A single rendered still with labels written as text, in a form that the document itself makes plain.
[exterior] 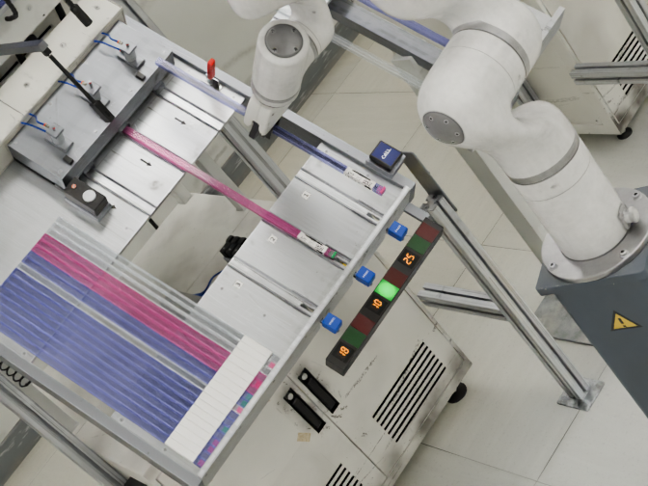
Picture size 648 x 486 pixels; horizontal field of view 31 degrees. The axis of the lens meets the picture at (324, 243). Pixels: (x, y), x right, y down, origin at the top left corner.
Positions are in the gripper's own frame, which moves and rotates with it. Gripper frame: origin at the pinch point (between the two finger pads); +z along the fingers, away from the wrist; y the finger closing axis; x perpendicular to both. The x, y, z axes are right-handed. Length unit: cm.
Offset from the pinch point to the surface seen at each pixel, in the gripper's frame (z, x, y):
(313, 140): 12.0, 6.5, -8.0
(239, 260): 10.4, 9.6, 21.2
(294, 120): 10.6, 1.3, -8.6
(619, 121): 70, 58, -87
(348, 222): 8.4, 21.8, 3.5
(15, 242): 16, -27, 41
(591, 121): 75, 52, -85
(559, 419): 55, 81, -5
